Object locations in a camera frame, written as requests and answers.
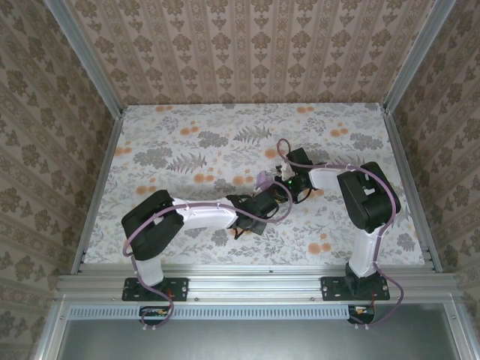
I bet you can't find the slotted grey cable duct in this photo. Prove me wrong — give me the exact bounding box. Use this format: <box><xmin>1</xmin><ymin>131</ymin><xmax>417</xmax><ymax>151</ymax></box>
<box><xmin>68</xmin><ymin>304</ymin><xmax>353</xmax><ymax>321</ymax></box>

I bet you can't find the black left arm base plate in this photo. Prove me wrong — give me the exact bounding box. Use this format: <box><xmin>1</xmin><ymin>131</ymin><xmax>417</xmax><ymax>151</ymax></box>
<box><xmin>121</xmin><ymin>276</ymin><xmax>190</xmax><ymax>302</ymax></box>

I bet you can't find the grey metal panel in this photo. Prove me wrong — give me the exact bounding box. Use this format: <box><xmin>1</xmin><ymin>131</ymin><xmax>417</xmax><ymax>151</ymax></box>
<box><xmin>55</xmin><ymin>317</ymin><xmax>457</xmax><ymax>360</ymax></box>

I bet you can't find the black electronics module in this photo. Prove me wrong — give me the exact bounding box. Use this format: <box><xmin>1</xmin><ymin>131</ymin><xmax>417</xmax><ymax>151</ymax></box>
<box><xmin>139</xmin><ymin>305</ymin><xmax>170</xmax><ymax>326</ymax></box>
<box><xmin>346</xmin><ymin>304</ymin><xmax>377</xmax><ymax>326</ymax></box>

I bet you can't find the purple paper sheet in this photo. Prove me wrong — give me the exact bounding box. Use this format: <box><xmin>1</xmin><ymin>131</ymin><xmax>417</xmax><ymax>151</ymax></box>
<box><xmin>253</xmin><ymin>170</ymin><xmax>272</xmax><ymax>193</ymax></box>

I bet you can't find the floral patterned table cover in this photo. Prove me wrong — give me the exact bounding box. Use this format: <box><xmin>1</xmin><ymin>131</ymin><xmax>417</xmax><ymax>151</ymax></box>
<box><xmin>80</xmin><ymin>103</ymin><xmax>428</xmax><ymax>267</ymax></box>

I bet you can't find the thin black right gripper cable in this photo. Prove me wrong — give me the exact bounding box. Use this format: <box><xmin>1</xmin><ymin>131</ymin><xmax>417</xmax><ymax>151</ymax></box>
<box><xmin>292</xmin><ymin>185</ymin><xmax>319</xmax><ymax>206</ymax></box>

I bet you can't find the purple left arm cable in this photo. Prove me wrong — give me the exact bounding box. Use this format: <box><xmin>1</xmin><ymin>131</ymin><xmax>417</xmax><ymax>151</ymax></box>
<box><xmin>122</xmin><ymin>175</ymin><xmax>293</xmax><ymax>333</ymax></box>

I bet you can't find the thin black left gripper cable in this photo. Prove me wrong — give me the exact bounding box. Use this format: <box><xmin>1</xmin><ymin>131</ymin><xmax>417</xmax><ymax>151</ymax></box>
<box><xmin>230</xmin><ymin>223</ymin><xmax>251</xmax><ymax>242</ymax></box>

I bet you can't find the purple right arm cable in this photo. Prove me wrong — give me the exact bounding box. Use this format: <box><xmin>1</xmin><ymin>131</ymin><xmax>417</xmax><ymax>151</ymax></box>
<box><xmin>276</xmin><ymin>138</ymin><xmax>405</xmax><ymax>332</ymax></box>

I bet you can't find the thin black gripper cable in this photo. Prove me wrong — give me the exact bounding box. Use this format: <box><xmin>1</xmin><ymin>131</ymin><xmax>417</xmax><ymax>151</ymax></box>
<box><xmin>292</xmin><ymin>185</ymin><xmax>319</xmax><ymax>206</ymax></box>
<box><xmin>230</xmin><ymin>223</ymin><xmax>251</xmax><ymax>242</ymax></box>

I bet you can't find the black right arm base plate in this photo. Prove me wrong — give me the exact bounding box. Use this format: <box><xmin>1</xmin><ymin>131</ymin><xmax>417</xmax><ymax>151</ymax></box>
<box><xmin>321</xmin><ymin>276</ymin><xmax>392</xmax><ymax>302</ymax></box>

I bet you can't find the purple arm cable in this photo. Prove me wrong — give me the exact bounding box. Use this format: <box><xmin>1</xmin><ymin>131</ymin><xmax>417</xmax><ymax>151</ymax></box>
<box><xmin>122</xmin><ymin>175</ymin><xmax>293</xmax><ymax>333</ymax></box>
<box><xmin>276</xmin><ymin>138</ymin><xmax>405</xmax><ymax>332</ymax></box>

